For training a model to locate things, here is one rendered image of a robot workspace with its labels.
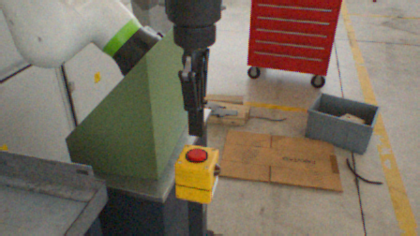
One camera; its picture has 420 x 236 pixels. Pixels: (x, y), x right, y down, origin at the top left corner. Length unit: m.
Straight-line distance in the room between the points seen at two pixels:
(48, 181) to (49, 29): 0.33
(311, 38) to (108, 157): 2.27
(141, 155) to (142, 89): 0.19
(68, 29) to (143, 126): 0.28
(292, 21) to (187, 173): 2.29
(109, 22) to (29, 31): 0.19
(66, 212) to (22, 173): 0.16
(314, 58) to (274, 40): 0.36
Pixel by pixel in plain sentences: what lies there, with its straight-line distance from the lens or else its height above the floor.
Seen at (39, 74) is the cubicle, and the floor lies 0.75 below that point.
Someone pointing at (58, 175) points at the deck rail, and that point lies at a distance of 0.80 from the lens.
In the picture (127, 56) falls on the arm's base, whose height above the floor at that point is 1.03.
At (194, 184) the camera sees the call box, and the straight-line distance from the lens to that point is 0.75.
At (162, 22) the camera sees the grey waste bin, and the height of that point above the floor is 0.36.
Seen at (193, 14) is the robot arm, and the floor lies 1.22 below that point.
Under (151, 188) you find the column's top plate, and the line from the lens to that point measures 0.90.
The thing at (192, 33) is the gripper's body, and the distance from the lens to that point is 0.58.
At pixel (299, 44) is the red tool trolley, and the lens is 2.96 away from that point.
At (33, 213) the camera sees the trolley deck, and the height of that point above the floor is 0.85.
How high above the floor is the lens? 1.36
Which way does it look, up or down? 32 degrees down
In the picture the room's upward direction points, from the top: straight up
